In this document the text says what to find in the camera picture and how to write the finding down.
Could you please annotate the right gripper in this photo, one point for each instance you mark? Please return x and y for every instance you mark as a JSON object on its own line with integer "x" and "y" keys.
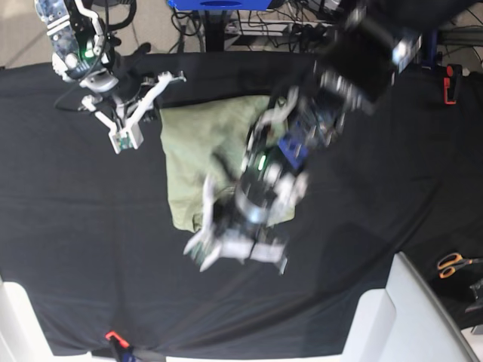
{"x": 121, "y": 97}

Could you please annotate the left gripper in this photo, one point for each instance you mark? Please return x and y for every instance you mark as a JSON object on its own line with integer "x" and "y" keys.
{"x": 237, "y": 228}

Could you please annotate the light green T-shirt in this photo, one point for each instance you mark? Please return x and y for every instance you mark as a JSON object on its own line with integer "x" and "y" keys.
{"x": 191, "y": 138}

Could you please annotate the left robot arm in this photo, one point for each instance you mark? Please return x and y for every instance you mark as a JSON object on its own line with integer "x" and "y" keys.
{"x": 360, "y": 64}

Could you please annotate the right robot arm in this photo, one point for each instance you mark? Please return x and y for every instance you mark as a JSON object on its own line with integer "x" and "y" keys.
{"x": 84, "y": 55}

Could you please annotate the blue box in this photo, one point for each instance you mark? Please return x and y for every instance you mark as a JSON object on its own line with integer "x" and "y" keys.
{"x": 219, "y": 5}

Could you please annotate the orange clamp bottom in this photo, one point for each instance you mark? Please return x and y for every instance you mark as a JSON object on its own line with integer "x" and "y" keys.
{"x": 121, "y": 350}

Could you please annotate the white bin right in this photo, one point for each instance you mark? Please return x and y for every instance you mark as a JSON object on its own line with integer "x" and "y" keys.
{"x": 404, "y": 321}

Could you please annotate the white bin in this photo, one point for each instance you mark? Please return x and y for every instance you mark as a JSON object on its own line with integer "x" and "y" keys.
{"x": 404, "y": 321}
{"x": 22, "y": 338}

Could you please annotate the red black clamp right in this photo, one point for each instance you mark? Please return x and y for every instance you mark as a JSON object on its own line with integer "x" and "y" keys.
{"x": 452, "y": 83}

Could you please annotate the white bin left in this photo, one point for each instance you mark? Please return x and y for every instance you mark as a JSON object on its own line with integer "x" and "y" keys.
{"x": 22, "y": 338}

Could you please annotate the orange handled scissors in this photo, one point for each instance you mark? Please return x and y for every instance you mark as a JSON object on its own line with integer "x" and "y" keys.
{"x": 453, "y": 262}

